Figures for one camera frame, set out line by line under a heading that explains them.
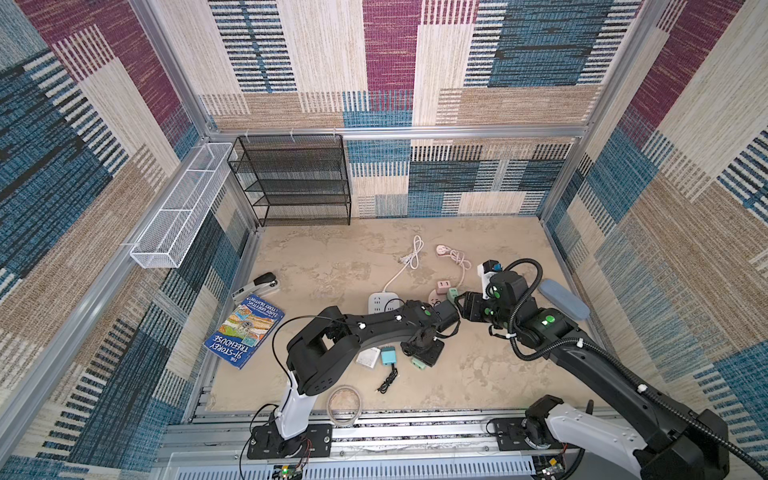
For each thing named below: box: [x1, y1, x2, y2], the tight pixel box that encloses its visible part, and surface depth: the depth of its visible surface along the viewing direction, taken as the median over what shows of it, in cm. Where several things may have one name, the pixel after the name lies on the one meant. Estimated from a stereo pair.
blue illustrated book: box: [203, 294, 285, 369], surface depth 91 cm
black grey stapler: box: [231, 272, 280, 304], surface depth 101 cm
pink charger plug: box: [436, 280, 451, 295], surface depth 96 cm
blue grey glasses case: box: [537, 279, 590, 320], surface depth 96 cm
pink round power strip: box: [428, 289, 447, 307], surface depth 98 cm
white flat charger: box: [356, 347, 381, 369], surface depth 85 cm
